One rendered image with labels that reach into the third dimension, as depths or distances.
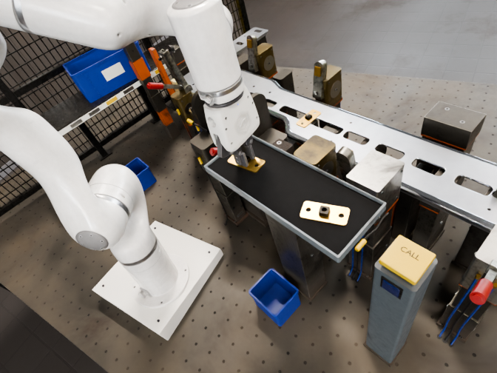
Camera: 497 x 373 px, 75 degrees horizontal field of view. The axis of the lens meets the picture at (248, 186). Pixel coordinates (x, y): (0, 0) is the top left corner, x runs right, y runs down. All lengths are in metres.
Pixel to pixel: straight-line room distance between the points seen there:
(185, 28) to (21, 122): 0.37
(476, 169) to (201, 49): 0.68
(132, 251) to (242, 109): 0.50
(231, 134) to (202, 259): 0.60
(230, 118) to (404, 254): 0.37
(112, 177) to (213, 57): 0.44
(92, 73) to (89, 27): 0.97
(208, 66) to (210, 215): 0.81
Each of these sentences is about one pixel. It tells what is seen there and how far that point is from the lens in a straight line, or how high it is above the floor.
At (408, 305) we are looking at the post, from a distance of 0.62.
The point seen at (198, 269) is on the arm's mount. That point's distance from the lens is 1.11.
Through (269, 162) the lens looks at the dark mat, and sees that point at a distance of 0.71.
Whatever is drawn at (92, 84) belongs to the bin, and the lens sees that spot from 1.54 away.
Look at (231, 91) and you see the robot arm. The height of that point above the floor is 1.36.
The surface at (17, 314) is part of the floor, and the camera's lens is 2.60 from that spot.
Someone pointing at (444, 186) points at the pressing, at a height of 1.00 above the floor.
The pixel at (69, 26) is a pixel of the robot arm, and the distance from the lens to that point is 0.58.
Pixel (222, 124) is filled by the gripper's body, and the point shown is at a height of 1.31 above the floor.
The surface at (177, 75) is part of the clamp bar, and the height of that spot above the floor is 1.12.
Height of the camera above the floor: 1.65
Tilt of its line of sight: 47 degrees down
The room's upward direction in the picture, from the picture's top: 20 degrees counter-clockwise
